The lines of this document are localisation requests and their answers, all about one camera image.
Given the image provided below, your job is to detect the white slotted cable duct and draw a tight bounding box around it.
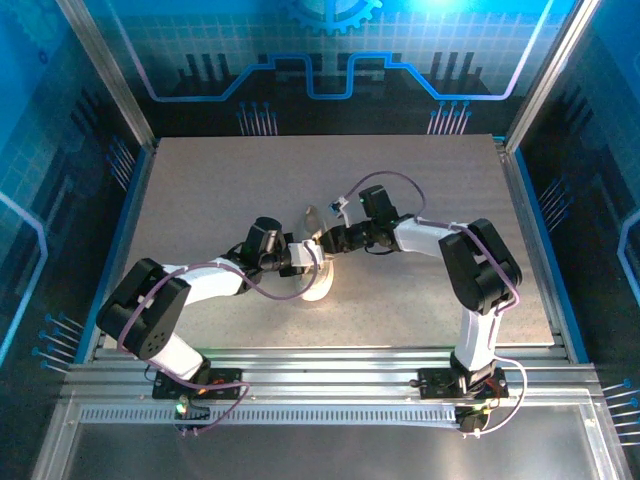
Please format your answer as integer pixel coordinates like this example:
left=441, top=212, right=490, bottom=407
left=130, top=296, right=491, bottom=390
left=78, top=404, right=460, bottom=427

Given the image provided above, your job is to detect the blue table edge strip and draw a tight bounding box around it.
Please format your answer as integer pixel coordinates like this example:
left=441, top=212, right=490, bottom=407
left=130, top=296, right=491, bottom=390
left=73, top=145, right=154, bottom=365
left=513, top=148, right=592, bottom=365

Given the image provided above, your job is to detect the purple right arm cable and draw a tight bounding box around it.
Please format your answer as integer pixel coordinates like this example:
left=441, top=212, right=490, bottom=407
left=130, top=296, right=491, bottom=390
left=342, top=171, right=529, bottom=439

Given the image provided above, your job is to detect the small black electronics module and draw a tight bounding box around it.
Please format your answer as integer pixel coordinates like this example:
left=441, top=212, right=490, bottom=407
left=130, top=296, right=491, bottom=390
left=455, top=404, right=492, bottom=438
left=172, top=394, right=212, bottom=437

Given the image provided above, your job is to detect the aluminium side rail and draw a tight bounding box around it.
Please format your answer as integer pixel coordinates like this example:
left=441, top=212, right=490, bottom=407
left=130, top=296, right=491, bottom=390
left=492, top=134, right=575, bottom=352

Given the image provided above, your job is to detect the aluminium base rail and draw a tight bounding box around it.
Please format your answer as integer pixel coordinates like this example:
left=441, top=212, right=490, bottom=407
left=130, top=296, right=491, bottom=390
left=62, top=346, right=604, bottom=404

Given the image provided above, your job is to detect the grey sheet metal panel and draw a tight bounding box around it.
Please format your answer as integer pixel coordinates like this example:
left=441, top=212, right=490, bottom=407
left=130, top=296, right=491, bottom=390
left=34, top=399, right=631, bottom=480

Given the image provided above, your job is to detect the white canvas shoe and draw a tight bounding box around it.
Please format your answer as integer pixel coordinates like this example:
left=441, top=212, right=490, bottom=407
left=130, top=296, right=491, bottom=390
left=298, top=203, right=338, bottom=302

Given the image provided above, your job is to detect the aluminium corner post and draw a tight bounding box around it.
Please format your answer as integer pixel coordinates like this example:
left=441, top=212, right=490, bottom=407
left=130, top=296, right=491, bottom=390
left=503, top=0, right=602, bottom=154
left=53, top=0, right=157, bottom=152

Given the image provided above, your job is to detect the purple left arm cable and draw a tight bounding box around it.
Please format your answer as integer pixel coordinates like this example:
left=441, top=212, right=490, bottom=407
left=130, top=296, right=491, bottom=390
left=117, top=243, right=322, bottom=437

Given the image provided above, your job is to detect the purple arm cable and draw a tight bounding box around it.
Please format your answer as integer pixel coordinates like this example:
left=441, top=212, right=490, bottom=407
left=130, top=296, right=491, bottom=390
left=342, top=171, right=529, bottom=439
left=117, top=243, right=322, bottom=437

